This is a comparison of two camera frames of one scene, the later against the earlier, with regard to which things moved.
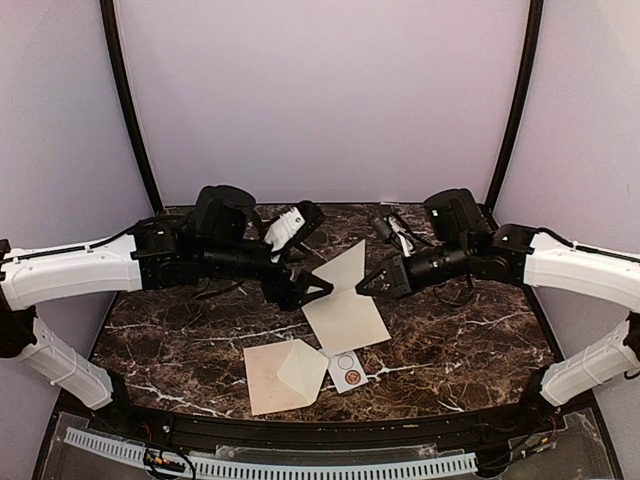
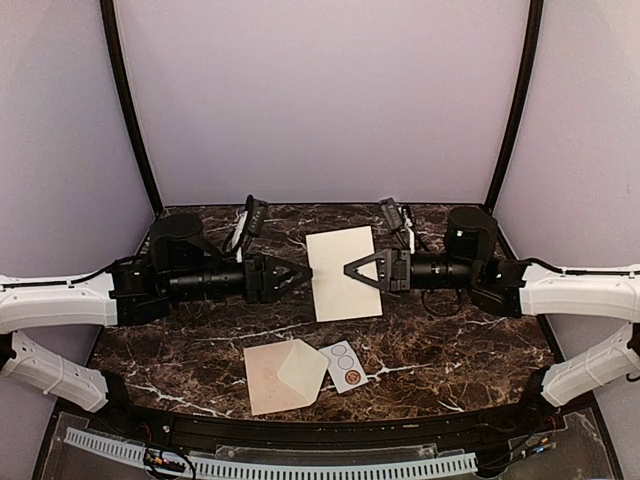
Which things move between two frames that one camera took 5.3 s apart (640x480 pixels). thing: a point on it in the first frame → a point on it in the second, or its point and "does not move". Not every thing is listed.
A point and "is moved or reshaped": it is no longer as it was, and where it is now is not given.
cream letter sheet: x=345 y=318 is moved or reshaped
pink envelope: x=283 y=375 does not move
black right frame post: x=532 y=43 does not move
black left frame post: x=111 y=27 does not move
